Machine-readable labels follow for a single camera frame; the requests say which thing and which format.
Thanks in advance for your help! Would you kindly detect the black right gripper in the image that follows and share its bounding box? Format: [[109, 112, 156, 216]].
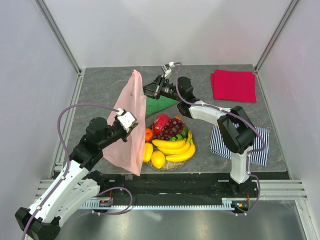
[[136, 74, 183, 102]]

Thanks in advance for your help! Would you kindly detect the pink plastic bag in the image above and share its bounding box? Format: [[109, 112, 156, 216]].
[[102, 70, 147, 176]]

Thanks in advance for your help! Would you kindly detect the red grape bunch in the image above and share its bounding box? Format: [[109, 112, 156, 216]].
[[153, 117, 184, 141]]

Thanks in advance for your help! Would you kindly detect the yellow banana bunch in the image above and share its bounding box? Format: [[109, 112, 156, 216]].
[[151, 130, 196, 163]]

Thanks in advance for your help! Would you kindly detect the small green watermelon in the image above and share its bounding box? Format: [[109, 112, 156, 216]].
[[169, 134, 184, 141]]

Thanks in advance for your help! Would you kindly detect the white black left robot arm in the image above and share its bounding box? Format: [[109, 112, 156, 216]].
[[15, 112, 138, 240]]

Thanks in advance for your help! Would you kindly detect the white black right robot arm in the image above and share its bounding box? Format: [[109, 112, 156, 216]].
[[143, 75, 257, 197]]

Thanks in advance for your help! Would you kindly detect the green cloth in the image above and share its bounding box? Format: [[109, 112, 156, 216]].
[[145, 96, 178, 118]]

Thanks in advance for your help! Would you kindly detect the orange tangerine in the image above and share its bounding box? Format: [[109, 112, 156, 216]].
[[145, 128, 154, 143]]

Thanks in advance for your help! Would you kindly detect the red dragon fruit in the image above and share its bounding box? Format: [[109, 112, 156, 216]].
[[152, 114, 170, 136]]

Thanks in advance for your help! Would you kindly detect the yellow bell pepper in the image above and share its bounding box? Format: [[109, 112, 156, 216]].
[[142, 142, 154, 163]]

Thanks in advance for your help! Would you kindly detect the yellow lemon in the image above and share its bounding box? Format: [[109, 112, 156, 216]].
[[151, 150, 166, 169]]

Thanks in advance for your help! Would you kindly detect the green orange mango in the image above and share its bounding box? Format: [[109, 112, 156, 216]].
[[175, 116, 189, 138]]

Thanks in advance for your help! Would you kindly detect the round speckled plate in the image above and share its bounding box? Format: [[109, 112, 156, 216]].
[[146, 161, 187, 172]]

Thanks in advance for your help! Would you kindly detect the red cloth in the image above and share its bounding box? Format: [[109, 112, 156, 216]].
[[210, 69, 257, 103]]

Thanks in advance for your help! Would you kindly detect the blue white striped cloth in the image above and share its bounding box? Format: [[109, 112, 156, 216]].
[[209, 125, 270, 167]]

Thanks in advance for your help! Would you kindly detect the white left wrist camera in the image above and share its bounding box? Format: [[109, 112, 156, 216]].
[[116, 108, 138, 133]]

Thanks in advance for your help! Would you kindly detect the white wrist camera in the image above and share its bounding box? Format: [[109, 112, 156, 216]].
[[116, 108, 138, 133], [161, 61, 175, 79]]

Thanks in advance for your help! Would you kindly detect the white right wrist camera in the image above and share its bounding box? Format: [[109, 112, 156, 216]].
[[161, 61, 175, 79]]

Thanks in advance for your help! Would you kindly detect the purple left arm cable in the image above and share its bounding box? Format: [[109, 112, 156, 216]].
[[21, 102, 133, 240]]

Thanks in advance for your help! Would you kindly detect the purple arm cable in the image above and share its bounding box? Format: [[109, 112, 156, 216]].
[[21, 102, 133, 240], [173, 61, 266, 217]]

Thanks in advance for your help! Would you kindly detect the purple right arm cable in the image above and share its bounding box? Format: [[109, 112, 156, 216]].
[[173, 61, 266, 217]]

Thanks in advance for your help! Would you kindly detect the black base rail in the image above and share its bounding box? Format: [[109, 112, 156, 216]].
[[85, 170, 260, 206]]

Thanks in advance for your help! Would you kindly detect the grey slotted cable duct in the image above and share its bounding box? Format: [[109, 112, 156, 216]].
[[79, 199, 235, 211]]

